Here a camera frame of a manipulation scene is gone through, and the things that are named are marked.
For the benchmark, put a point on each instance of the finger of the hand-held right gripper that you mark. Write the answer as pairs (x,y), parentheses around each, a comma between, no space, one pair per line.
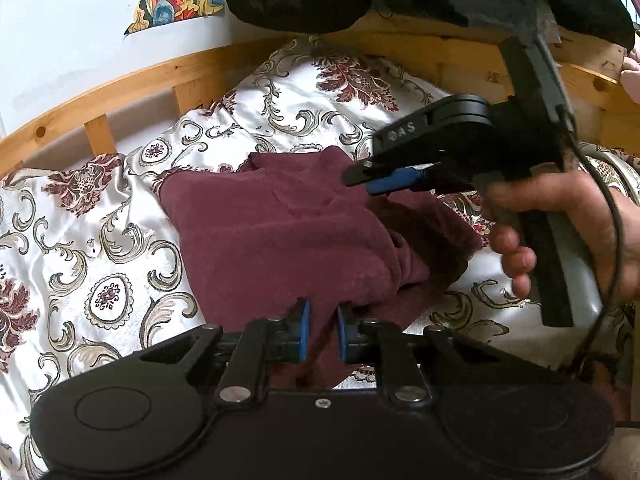
(370,174)
(395,182)

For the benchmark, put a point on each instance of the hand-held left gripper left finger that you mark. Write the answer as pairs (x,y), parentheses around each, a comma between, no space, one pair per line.
(301,327)

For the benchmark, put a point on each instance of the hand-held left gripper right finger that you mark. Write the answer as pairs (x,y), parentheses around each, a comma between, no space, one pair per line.
(344,332)

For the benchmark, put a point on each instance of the maroon knit garment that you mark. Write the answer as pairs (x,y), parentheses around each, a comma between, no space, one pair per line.
(280,240)

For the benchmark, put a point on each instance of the person's right hand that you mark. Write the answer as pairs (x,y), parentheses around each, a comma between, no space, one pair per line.
(580,220)

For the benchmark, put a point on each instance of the floral patterned satin bedspread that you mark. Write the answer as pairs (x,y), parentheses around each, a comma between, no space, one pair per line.
(100,240)

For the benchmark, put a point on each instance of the wooden bed frame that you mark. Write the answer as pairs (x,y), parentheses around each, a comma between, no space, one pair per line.
(165,72)

